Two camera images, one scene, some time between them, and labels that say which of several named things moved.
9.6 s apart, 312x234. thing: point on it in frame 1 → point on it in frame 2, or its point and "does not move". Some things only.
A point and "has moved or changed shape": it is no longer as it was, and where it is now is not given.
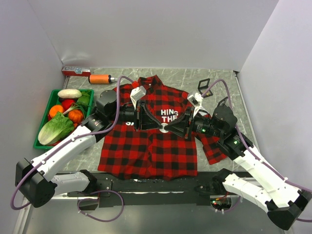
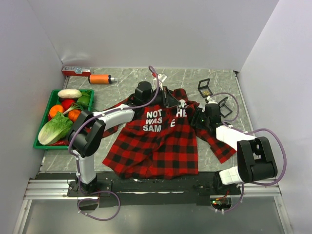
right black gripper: (181, 126) → (198, 113)
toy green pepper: (84, 99) does not move
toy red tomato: (66, 104) does not move
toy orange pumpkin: (75, 116) does not move
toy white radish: (69, 93) does not move
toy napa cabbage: (55, 129) does not move
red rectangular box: (76, 71) does not move
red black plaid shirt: (157, 154) has moved or changed shape
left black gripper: (138, 117) → (167, 100)
